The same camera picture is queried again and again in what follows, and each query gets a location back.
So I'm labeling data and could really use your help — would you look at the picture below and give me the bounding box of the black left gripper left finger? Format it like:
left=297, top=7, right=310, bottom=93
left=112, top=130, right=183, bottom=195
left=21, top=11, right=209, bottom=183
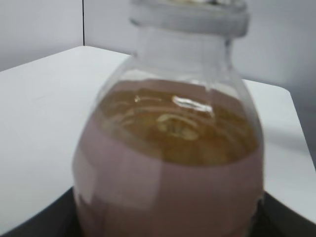
left=2, top=188, right=81, bottom=237

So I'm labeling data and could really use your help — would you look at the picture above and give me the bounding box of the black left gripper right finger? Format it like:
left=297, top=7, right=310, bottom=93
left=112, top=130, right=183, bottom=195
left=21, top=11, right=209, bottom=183
left=256, top=193, right=316, bottom=237

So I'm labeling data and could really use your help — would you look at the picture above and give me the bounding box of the peach oolong tea bottle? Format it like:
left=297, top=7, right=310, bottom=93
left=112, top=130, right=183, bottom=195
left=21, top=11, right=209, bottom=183
left=73, top=0, right=264, bottom=237

